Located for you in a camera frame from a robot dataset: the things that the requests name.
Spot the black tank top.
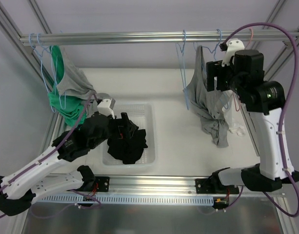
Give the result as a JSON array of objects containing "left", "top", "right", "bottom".
[{"left": 107, "top": 121, "right": 148, "bottom": 164}]

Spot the grey tank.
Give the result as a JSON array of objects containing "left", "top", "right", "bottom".
[
  {"left": 56, "top": 47, "right": 113, "bottom": 117},
  {"left": 186, "top": 45, "right": 229, "bottom": 148}
]

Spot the blue wire hanger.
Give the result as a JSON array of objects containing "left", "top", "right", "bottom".
[{"left": 175, "top": 30, "right": 189, "bottom": 110}]

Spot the blue hanger of grey top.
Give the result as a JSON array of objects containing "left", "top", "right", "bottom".
[{"left": 193, "top": 29, "right": 232, "bottom": 110}]

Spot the white tank top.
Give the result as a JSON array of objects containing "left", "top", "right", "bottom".
[{"left": 220, "top": 90, "right": 245, "bottom": 137}]

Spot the pink wire hanger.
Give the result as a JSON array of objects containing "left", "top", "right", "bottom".
[{"left": 233, "top": 28, "right": 255, "bottom": 112}]

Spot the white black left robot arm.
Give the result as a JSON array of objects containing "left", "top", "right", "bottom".
[{"left": 0, "top": 112, "right": 137, "bottom": 216}]

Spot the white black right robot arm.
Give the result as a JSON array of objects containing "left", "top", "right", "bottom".
[{"left": 206, "top": 50, "right": 299, "bottom": 194}]

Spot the green tank top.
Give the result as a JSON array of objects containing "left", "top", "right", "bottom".
[{"left": 47, "top": 45, "right": 91, "bottom": 127}]

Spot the blue hanger far left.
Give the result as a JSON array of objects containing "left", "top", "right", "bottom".
[{"left": 28, "top": 33, "right": 57, "bottom": 113}]

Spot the white plastic perforated basket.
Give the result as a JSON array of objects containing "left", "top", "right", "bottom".
[{"left": 102, "top": 103, "right": 156, "bottom": 167}]

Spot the aluminium hanging rod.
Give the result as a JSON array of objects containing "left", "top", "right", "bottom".
[{"left": 19, "top": 30, "right": 299, "bottom": 46}]

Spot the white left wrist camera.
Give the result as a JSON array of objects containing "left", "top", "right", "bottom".
[{"left": 97, "top": 98, "right": 116, "bottom": 118}]

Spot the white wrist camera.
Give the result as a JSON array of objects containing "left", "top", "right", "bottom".
[
  {"left": 97, "top": 98, "right": 116, "bottom": 118},
  {"left": 219, "top": 39, "right": 245, "bottom": 67}
]

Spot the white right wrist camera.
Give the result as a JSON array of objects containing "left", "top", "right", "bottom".
[{"left": 219, "top": 39, "right": 245, "bottom": 67}]

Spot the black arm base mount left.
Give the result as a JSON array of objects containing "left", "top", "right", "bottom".
[{"left": 76, "top": 176, "right": 110, "bottom": 193}]

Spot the aluminium frame front rail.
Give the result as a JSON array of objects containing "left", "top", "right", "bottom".
[{"left": 49, "top": 173, "right": 285, "bottom": 197}]

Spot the aluminium frame rail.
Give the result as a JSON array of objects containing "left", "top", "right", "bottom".
[
  {"left": 36, "top": 73, "right": 67, "bottom": 174},
  {"left": 241, "top": 42, "right": 294, "bottom": 156},
  {"left": 49, "top": 173, "right": 285, "bottom": 197}
]

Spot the aluminium frame left rail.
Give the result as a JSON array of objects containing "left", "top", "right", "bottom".
[{"left": 36, "top": 73, "right": 67, "bottom": 174}]

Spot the white slotted cable duct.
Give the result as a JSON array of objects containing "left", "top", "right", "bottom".
[{"left": 40, "top": 193, "right": 214, "bottom": 206}]

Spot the aluminium frame right rail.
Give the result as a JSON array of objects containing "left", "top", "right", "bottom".
[{"left": 241, "top": 42, "right": 294, "bottom": 156}]

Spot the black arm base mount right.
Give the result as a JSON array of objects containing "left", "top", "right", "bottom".
[{"left": 195, "top": 176, "right": 239, "bottom": 195}]

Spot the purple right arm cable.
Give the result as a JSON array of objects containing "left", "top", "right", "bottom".
[{"left": 222, "top": 22, "right": 299, "bottom": 217}]

